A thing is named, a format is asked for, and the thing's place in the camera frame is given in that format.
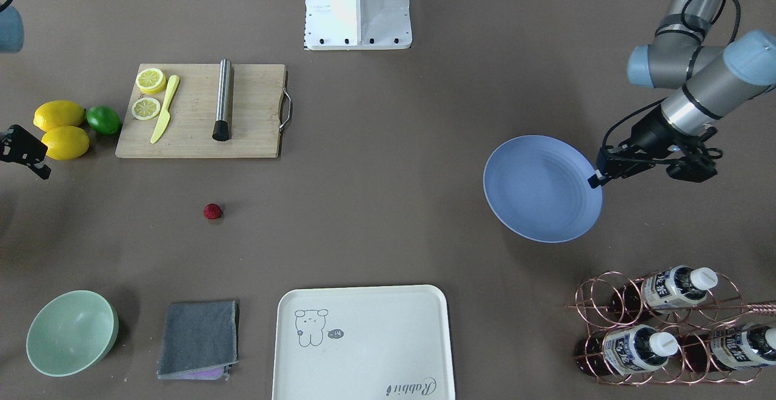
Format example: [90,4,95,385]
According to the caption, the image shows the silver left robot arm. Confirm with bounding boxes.
[588,0,775,189]

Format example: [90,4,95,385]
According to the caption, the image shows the green lime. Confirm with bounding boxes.
[85,105,122,135]

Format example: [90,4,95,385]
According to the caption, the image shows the dark drink bottle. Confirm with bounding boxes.
[574,324,679,378]
[609,265,720,323]
[680,324,775,373]

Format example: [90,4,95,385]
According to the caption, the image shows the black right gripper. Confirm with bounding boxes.
[1,124,51,180]

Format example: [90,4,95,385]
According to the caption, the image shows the whole yellow lemon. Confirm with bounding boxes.
[33,100,85,132]
[41,125,90,161]

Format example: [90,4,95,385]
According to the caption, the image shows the copper wire bottle rack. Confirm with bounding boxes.
[566,271,774,386]

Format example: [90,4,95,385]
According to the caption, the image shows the cream rabbit tray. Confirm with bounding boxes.
[272,284,457,399]

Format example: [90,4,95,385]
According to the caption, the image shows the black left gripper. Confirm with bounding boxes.
[588,104,676,189]

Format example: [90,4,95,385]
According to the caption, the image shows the yellow plastic knife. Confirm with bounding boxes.
[150,75,181,144]

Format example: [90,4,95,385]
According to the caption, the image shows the wooden cutting board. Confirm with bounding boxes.
[115,63,289,159]

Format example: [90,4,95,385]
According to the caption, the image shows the lemon slice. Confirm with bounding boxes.
[134,67,167,95]
[130,97,161,121]

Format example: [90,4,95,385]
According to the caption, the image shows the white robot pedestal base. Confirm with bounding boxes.
[303,0,413,50]

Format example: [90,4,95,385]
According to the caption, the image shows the blue round plate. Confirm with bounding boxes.
[483,135,603,243]

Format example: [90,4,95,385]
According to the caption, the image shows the green bowl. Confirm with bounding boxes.
[25,290,119,377]

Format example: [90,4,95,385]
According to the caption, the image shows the grey folded cloth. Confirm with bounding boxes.
[157,300,239,381]

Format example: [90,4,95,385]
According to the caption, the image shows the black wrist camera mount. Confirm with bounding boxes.
[667,127,723,184]

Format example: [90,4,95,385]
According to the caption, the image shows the red strawberry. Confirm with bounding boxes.
[203,203,224,220]

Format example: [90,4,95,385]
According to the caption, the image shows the steel muddler black tip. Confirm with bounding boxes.
[212,58,233,141]

